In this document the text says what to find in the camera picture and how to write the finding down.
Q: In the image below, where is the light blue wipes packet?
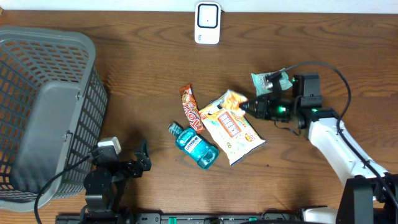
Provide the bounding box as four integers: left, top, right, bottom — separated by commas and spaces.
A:
251, 69, 292, 96

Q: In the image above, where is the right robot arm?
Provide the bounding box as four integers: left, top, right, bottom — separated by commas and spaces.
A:
239, 72, 397, 223

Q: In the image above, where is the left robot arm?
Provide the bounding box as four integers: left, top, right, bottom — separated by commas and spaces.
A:
80, 137, 152, 223

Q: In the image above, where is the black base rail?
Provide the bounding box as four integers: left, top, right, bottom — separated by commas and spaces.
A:
55, 213, 304, 224

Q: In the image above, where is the wet wipes packet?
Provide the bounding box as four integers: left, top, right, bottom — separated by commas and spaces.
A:
199, 95, 267, 166

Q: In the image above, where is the grey plastic shopping basket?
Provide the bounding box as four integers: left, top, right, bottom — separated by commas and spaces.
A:
1, 26, 108, 212

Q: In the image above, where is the small orange box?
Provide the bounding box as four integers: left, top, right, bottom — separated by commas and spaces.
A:
221, 90, 248, 117

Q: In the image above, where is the blue Listerine mouthwash bottle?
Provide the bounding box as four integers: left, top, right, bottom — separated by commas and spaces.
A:
168, 122, 219, 170

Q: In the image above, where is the orange Top snack bar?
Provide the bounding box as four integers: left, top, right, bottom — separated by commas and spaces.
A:
179, 84, 205, 134

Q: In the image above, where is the white barcode scanner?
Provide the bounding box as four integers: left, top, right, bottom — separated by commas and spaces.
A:
194, 2, 221, 45

